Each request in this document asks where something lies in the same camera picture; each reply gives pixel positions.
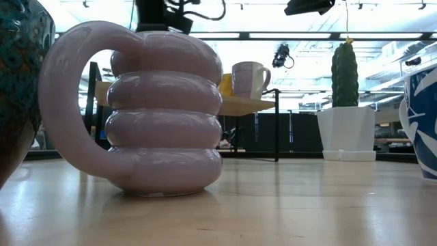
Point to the lilac ribbed mug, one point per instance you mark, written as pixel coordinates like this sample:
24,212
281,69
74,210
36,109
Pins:
164,130

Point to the white hexagonal planter pot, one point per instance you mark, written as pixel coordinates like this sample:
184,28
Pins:
346,130

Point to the black overhead frame bar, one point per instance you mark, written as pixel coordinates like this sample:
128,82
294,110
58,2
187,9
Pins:
244,35

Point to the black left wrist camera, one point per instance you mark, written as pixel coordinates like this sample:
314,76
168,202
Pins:
179,24

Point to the wooden shelf with black legs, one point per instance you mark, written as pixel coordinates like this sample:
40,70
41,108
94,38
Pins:
246,106

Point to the black room divider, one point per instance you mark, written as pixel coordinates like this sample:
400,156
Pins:
304,133

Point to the green cactus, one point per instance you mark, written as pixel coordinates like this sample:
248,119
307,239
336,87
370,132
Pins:
345,75

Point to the blue and white patterned mug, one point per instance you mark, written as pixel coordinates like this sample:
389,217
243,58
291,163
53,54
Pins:
423,119

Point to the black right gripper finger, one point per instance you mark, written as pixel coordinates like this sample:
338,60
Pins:
307,6

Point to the wooden background table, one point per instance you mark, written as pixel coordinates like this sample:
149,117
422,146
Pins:
392,140

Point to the black hanging camera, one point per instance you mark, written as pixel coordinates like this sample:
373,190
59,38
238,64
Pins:
281,56

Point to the black table frame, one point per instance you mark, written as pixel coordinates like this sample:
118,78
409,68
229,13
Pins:
297,155

